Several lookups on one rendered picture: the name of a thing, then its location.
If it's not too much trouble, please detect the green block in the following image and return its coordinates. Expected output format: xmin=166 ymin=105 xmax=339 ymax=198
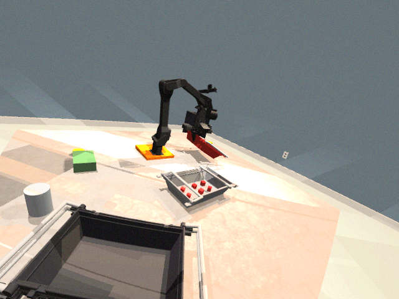
xmin=73 ymin=150 xmax=97 ymax=173

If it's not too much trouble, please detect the white cylinder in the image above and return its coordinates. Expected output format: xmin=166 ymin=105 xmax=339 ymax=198
xmin=23 ymin=183 xmax=53 ymax=217

